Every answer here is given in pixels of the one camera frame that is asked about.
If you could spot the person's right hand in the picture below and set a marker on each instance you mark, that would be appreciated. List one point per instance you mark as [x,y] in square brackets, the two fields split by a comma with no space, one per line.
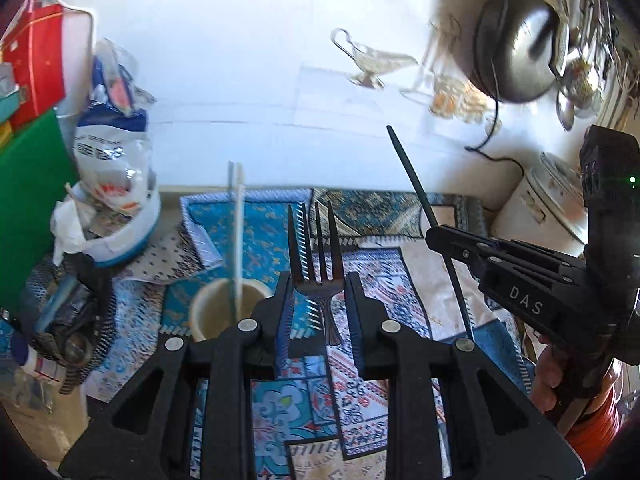
[545,375]

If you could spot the clear glass gravy boat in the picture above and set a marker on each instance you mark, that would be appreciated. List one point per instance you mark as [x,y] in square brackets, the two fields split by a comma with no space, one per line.
[372,60]

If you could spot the white and blue plastic bag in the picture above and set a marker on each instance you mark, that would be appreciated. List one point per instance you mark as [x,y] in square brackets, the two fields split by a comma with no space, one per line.
[110,145]

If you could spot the black patterned pouch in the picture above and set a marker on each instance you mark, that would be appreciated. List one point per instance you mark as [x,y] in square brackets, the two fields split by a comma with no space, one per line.
[95,280]

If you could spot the green board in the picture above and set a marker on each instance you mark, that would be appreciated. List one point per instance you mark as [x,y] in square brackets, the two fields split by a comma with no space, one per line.
[30,200]

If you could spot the clear glass pitcher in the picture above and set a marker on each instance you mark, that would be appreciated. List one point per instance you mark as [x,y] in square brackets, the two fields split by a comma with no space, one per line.
[445,95]

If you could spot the white cup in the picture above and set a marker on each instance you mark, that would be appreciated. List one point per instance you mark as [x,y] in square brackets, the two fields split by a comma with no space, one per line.
[200,320]

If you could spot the white crumpled paper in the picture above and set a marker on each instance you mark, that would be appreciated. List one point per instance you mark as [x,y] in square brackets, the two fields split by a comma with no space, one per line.
[70,230]

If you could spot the red paper bag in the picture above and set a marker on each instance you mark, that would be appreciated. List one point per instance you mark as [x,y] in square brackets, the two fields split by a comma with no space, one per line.
[40,60]

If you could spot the row of hanging metal utensils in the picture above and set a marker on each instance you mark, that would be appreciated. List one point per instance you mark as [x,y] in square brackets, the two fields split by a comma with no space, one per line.
[590,20]

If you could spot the white tub with blue rim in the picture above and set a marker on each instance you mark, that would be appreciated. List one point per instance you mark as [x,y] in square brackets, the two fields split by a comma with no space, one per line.
[130,240]

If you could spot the metal ladle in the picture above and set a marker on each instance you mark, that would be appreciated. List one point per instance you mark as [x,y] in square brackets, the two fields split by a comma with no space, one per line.
[566,112]

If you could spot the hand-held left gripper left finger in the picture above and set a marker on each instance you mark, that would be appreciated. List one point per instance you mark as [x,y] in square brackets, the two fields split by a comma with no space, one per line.
[286,330]

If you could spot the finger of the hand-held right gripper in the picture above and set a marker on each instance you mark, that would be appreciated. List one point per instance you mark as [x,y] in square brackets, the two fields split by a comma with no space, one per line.
[460,242]
[545,262]

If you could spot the patterned patchwork table cloth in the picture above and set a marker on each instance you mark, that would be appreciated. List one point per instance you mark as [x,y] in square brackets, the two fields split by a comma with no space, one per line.
[400,285]

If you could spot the black chopstick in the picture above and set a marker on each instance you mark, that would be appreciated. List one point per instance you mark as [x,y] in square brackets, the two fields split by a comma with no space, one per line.
[410,170]

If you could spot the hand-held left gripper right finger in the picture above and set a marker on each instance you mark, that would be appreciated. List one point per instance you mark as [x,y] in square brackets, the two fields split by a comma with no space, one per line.
[356,330]

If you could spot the white chopstick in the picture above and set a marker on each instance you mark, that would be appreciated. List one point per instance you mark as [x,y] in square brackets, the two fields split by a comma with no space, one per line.
[231,210]

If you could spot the white round lidded container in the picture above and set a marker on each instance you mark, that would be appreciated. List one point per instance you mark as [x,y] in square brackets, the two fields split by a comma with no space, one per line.
[530,210]

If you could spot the dark metal fork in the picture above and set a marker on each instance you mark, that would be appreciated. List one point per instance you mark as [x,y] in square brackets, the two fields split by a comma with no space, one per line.
[315,280]

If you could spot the black hanging pan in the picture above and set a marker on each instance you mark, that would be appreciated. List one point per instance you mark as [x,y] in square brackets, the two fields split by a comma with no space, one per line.
[515,45]

